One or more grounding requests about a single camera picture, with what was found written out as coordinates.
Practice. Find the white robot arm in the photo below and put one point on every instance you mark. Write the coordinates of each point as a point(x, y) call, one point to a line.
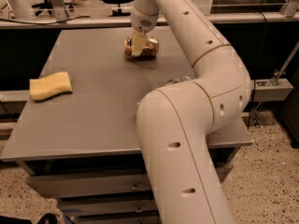
point(174, 120)

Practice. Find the middle grey drawer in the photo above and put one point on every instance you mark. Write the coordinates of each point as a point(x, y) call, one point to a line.
point(119, 203)

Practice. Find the orange crushed soda can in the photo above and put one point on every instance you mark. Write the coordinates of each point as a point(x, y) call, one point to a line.
point(148, 52)

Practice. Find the yellow sponge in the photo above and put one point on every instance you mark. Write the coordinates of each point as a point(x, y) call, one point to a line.
point(49, 86)

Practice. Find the grey drawer cabinet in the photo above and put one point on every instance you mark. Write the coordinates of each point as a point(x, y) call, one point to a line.
point(93, 128)

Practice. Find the black object bottom left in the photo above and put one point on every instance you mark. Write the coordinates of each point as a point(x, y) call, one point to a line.
point(48, 218)

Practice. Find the bottom grey drawer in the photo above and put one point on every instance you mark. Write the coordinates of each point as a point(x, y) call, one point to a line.
point(143, 217)

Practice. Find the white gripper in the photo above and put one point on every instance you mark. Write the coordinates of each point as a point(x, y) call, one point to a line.
point(142, 23)

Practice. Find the grey metal railing beam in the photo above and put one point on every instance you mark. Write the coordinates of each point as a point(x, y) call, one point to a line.
point(85, 22)

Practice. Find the clear plastic water bottle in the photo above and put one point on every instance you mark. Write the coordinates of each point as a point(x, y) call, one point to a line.
point(176, 80)

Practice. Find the white pillar background left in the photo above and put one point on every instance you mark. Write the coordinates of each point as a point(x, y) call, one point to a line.
point(22, 9)

